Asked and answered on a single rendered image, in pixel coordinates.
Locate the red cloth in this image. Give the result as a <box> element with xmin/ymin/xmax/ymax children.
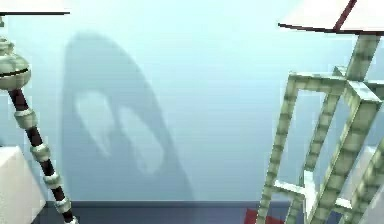
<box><xmin>243</xmin><ymin>207</ymin><xmax>286</xmax><ymax>224</ymax></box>

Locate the floor lamp with ringed pole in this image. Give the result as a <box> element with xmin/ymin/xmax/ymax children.
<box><xmin>0</xmin><ymin>0</ymin><xmax>80</xmax><ymax>224</ymax></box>

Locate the white box-shaped furniture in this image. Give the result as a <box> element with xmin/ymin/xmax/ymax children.
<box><xmin>0</xmin><ymin>145</ymin><xmax>47</xmax><ymax>224</ymax></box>

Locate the floor lamp with square frame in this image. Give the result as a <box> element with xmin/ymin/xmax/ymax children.
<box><xmin>255</xmin><ymin>0</ymin><xmax>384</xmax><ymax>224</ymax></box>

